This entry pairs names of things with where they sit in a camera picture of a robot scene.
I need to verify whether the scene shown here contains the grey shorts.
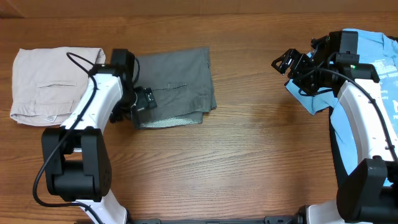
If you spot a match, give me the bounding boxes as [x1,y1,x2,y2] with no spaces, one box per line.
[137,47,217,129]

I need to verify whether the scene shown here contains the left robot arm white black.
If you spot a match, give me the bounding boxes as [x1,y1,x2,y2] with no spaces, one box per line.
[32,49,157,223]

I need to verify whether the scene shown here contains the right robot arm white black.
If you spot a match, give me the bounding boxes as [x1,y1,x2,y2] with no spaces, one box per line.
[272,29,397,223]

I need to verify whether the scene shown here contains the light blue printed t-shirt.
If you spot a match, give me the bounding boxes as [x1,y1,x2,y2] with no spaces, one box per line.
[286,30,397,175]

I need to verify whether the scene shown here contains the folded beige shorts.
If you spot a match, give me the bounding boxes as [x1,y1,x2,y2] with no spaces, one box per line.
[10,47,106,126]

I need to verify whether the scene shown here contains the black garment under t-shirt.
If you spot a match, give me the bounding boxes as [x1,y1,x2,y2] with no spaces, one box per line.
[328,107,348,188]

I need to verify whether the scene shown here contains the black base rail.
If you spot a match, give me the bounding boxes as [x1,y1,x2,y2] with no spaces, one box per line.
[127,215,306,224]

